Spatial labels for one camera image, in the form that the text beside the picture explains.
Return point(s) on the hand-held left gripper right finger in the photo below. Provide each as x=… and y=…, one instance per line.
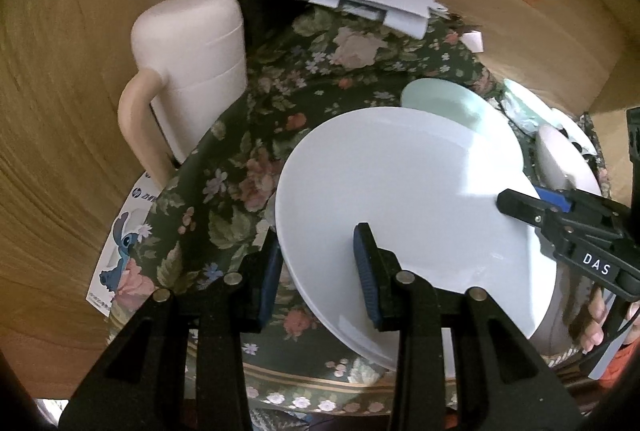
x=362, y=273

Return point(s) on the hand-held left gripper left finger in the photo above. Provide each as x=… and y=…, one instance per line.
x=269, y=273

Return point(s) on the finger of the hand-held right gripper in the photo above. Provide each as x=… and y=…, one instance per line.
x=552, y=198
x=525, y=208

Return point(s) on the white plate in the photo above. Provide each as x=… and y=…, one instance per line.
x=400, y=186

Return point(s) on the person's right hand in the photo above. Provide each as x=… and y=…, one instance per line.
x=595, y=323

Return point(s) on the floral green tablecloth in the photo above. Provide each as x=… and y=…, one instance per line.
x=235, y=171

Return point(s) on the cartoon print card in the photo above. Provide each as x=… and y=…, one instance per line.
x=117, y=256

